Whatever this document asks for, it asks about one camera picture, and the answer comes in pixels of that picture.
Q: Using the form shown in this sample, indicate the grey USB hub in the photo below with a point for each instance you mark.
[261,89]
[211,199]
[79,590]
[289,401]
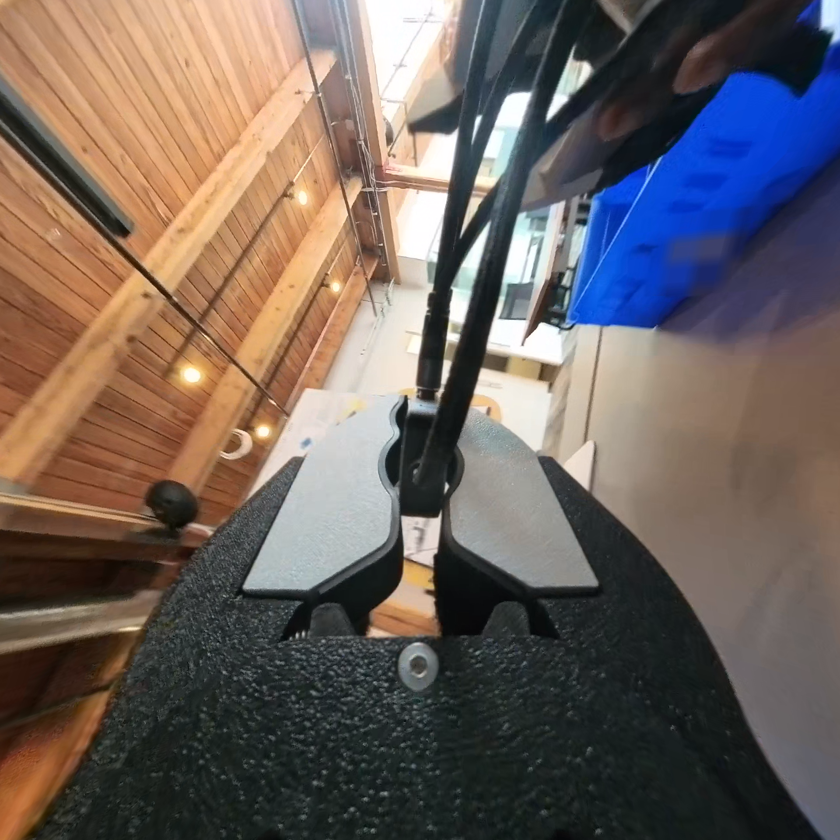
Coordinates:
[423,502]

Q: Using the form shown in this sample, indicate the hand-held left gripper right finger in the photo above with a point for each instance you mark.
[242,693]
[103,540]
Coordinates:
[525,518]

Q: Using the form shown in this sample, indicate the black round ceiling fixture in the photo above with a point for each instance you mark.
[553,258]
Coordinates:
[172,505]

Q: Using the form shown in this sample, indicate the instruction poster board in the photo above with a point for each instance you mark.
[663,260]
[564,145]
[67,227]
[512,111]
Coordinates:
[315,426]

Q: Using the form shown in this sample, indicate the metal air duct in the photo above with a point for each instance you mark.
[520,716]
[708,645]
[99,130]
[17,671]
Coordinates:
[65,590]

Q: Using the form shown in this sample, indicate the black linear ceiling light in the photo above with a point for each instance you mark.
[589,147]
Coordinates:
[59,157]

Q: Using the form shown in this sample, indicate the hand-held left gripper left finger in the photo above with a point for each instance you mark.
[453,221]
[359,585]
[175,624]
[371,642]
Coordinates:
[315,512]

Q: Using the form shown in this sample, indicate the blue plastic bin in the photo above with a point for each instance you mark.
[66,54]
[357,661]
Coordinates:
[722,197]

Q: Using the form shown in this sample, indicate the person's right hand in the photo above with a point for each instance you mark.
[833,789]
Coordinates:
[715,59]

